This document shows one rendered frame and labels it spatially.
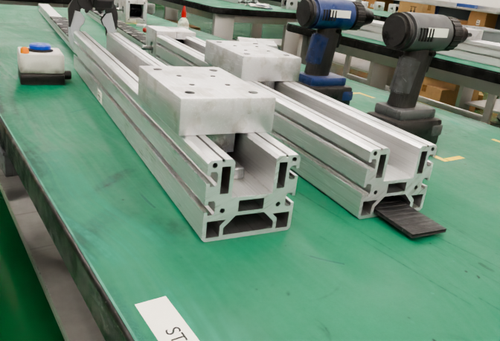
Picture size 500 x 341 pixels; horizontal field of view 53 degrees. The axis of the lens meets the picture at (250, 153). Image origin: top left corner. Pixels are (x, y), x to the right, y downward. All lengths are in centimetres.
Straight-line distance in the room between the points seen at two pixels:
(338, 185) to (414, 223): 10
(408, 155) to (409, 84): 26
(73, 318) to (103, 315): 88
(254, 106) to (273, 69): 30
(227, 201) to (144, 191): 14
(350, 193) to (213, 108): 19
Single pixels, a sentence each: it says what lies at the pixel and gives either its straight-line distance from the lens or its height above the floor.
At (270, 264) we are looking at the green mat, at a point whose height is 78.
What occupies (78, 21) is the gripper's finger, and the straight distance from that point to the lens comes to 126.
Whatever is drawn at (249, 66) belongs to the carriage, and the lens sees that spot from 82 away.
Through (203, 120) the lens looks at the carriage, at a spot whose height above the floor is 88.
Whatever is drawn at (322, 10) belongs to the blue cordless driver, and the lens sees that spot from 101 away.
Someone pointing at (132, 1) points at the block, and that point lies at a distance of 219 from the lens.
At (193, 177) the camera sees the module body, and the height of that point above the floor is 83.
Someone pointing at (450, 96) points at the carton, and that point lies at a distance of 493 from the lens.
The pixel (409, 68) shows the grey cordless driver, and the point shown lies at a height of 91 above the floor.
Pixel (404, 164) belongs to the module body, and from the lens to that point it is 63.
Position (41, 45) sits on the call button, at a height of 85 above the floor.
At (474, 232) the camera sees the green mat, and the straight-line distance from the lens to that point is 64.
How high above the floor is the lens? 103
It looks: 20 degrees down
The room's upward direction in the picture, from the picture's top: 7 degrees clockwise
